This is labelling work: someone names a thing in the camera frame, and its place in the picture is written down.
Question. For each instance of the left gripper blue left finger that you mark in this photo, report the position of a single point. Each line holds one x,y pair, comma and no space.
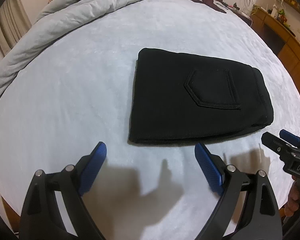
88,167

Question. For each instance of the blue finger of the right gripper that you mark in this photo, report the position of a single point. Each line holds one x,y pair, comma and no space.
277,145
289,137

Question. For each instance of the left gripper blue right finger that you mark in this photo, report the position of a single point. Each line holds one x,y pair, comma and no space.
212,167

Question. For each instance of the black pants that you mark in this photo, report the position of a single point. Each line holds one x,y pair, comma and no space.
179,97

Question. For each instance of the right hand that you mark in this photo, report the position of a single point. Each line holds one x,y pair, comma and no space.
292,204

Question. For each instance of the white bed sheet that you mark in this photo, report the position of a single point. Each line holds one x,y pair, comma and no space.
78,92

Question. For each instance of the wooden desk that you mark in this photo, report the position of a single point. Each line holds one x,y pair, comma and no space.
281,41

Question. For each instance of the beige curtain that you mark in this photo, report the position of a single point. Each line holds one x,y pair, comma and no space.
14,24

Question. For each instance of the grey quilt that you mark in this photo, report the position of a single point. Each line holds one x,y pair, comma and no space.
56,20

